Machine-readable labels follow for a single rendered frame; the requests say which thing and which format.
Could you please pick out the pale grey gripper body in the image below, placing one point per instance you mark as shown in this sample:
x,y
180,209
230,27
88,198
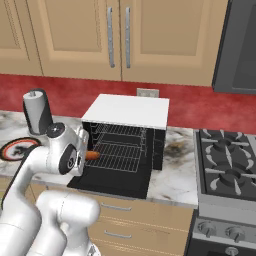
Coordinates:
x,y
82,159

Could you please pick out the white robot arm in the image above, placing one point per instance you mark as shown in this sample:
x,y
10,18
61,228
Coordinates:
x,y
40,173

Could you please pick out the black toaster oven door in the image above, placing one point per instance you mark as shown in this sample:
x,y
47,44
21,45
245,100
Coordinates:
x,y
116,181

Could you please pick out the white and black toaster oven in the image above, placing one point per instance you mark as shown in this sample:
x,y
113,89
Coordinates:
x,y
130,110

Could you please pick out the beige cupboard door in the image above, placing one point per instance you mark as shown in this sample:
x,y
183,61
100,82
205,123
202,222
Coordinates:
x,y
173,36
13,33
73,33

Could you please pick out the orange-brown oblong food item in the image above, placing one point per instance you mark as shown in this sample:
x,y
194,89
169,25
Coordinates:
x,y
93,155

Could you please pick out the grey and black paper towel holder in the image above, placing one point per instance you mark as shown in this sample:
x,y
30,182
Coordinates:
x,y
37,111

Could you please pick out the orange black and white plate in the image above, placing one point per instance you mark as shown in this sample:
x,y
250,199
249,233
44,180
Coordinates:
x,y
16,146

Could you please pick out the beige drawer front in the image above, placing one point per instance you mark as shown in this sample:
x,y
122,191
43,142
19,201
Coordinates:
x,y
146,251
156,238
160,215

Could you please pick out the grey stove knob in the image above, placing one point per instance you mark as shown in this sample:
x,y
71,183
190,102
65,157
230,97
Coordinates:
x,y
206,229
235,234

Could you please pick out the grey and black stove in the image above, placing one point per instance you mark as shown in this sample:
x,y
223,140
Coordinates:
x,y
226,173

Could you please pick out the grey wall outlet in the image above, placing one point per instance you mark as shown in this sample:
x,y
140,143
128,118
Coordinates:
x,y
147,92

